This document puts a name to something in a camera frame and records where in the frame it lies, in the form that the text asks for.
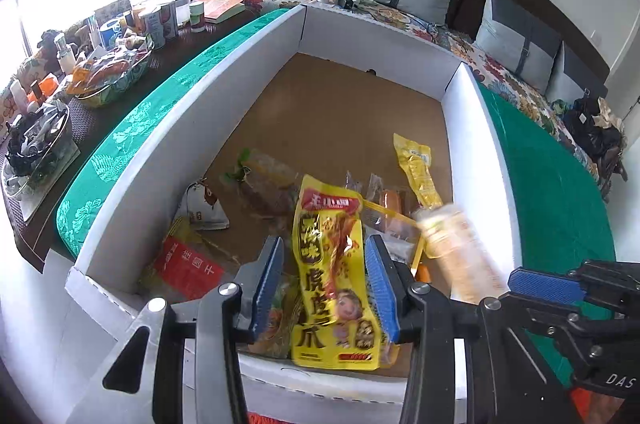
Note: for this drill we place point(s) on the glass dish of dark items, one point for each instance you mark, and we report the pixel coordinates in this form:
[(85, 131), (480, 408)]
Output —
[(35, 143)]

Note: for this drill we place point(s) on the group of tin cans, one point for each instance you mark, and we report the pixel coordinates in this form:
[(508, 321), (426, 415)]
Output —
[(155, 23)]

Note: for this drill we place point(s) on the dried longan packet red label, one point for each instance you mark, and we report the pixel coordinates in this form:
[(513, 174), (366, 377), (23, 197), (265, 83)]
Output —
[(187, 269)]

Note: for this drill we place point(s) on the orange book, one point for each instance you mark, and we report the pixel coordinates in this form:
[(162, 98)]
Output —
[(217, 6)]

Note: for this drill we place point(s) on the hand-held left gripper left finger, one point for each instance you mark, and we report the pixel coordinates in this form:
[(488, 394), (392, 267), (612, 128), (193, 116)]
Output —
[(267, 289)]

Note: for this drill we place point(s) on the clear packet of round sausages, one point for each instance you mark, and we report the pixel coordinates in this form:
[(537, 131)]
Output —
[(465, 254)]

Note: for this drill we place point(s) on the blue white can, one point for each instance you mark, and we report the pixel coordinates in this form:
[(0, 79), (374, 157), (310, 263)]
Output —
[(112, 33)]

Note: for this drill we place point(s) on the small orange box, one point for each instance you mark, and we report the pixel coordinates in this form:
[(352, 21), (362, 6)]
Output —
[(42, 86)]

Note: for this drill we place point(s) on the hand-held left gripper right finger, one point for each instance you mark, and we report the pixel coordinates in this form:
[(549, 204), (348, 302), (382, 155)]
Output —
[(382, 294)]

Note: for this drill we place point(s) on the floral bowl of snacks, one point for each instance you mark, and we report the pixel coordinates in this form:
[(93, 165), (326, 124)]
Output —
[(110, 71)]

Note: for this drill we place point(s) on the small white snack packet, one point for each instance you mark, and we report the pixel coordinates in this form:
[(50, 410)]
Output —
[(205, 209)]

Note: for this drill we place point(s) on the pale serving tray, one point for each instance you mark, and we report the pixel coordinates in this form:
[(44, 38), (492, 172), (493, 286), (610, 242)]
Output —
[(45, 199)]

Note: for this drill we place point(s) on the brown meat packet green label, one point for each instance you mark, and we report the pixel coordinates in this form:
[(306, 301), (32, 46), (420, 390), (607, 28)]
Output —
[(265, 189)]

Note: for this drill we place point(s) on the orange sausage stick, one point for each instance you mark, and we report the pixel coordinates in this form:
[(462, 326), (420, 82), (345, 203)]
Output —
[(394, 198)]

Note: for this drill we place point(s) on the dark plush toy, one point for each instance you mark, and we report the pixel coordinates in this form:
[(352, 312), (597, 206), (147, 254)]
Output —
[(51, 43)]

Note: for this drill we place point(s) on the small yellow snack packet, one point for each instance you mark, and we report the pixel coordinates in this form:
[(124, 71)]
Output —
[(417, 168)]

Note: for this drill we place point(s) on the black bag with brown paper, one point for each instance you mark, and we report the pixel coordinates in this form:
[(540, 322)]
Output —
[(595, 128)]

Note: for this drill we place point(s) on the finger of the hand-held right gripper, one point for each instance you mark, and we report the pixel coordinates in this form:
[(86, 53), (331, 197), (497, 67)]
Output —
[(545, 286), (615, 279)]

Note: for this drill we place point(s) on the white pump bottle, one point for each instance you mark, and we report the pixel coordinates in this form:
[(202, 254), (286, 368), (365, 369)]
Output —
[(65, 57)]

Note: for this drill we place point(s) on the dark wooden side table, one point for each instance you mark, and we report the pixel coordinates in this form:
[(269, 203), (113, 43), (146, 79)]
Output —
[(165, 53)]

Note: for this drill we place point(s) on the white cardboard box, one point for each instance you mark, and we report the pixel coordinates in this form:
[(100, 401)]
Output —
[(340, 103)]

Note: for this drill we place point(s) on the small green jar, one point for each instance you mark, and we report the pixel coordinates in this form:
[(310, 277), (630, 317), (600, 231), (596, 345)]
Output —
[(197, 17)]

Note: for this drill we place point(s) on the orange green snack packet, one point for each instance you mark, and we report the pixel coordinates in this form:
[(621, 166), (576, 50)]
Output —
[(285, 319)]

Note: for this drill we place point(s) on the large yellow chicken feet packet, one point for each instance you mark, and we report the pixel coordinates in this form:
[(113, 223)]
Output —
[(330, 264)]

